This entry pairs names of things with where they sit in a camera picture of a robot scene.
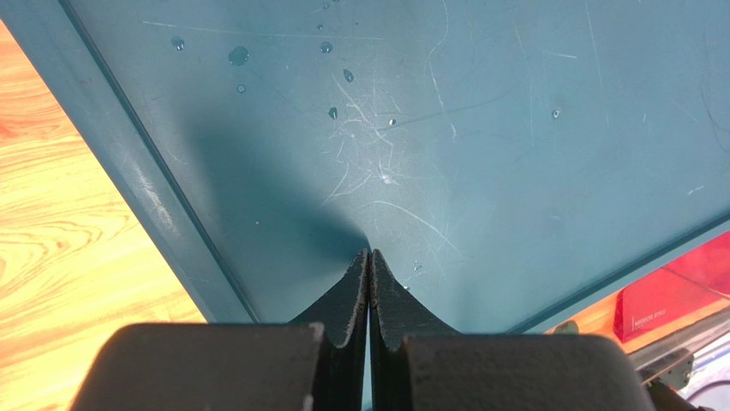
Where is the red mirror case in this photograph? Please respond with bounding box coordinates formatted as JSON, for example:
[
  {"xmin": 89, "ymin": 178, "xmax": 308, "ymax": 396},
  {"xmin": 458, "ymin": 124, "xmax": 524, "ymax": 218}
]
[{"xmin": 613, "ymin": 232, "xmax": 729, "ymax": 343}]

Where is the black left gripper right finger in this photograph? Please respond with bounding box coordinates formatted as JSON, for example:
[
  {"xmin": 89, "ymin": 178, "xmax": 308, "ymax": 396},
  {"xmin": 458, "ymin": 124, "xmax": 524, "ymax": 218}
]
[{"xmin": 369, "ymin": 251, "xmax": 653, "ymax": 410}]

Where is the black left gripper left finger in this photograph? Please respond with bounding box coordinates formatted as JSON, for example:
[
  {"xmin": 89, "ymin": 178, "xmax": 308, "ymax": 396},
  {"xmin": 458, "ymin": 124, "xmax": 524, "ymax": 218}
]
[{"xmin": 72, "ymin": 251, "xmax": 369, "ymax": 410}]

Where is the teal drawer organizer box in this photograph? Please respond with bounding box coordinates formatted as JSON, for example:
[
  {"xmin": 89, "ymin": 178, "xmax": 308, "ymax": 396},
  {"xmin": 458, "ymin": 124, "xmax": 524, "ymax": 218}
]
[{"xmin": 1, "ymin": 1, "xmax": 729, "ymax": 333}]

